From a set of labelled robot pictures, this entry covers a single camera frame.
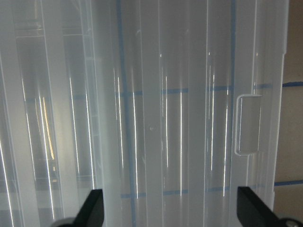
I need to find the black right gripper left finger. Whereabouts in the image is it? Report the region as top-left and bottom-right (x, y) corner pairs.
(71, 189), (105, 227)

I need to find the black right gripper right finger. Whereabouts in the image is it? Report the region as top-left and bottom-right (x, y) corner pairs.
(237, 186), (277, 227)

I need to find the clear plastic box lid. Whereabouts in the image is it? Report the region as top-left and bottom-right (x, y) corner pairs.
(0, 0), (289, 227)

